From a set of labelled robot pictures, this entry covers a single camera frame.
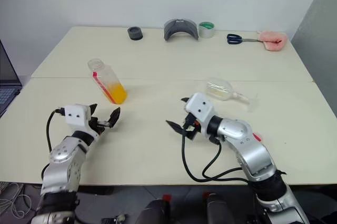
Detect grey curved visor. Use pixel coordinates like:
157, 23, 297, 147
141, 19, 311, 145
163, 18, 199, 42

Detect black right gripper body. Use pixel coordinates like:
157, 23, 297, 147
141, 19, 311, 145
181, 112, 204, 141

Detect pink fluffy cloth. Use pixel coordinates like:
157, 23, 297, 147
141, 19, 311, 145
257, 30, 288, 52

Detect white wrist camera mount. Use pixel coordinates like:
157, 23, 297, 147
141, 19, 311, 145
64, 104, 90, 132
185, 92, 215, 126

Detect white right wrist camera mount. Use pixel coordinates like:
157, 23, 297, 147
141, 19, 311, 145
185, 92, 215, 126

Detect black bracket with white knob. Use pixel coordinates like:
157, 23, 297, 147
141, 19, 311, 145
101, 213, 127, 224

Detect tape roll with green core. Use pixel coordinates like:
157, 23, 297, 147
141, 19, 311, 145
198, 22, 216, 38

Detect dark blue handled scissors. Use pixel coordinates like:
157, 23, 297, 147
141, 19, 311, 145
226, 33, 261, 45

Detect black round cap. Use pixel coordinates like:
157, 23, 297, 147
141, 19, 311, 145
127, 26, 143, 41

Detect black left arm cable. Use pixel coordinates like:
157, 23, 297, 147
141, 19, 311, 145
41, 107, 66, 182

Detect white floor cable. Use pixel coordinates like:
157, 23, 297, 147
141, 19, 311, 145
0, 181, 32, 219

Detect dark laptop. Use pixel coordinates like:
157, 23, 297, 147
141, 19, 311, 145
0, 38, 22, 116

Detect clear plastic scoop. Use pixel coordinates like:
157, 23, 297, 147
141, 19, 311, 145
205, 77, 257, 113

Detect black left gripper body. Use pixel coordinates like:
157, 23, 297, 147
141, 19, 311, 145
88, 116, 111, 137

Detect dark rounded shape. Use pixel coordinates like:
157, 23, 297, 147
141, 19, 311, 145
205, 194, 235, 224
136, 199, 172, 224

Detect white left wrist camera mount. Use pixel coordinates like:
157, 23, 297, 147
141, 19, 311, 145
64, 104, 90, 132

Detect bottle with orange liquid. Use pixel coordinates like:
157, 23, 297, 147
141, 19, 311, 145
87, 59, 127, 104

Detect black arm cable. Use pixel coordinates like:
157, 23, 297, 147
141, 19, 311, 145
181, 126, 250, 183
41, 107, 66, 182

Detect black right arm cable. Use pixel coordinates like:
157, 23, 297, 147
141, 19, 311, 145
181, 126, 250, 183

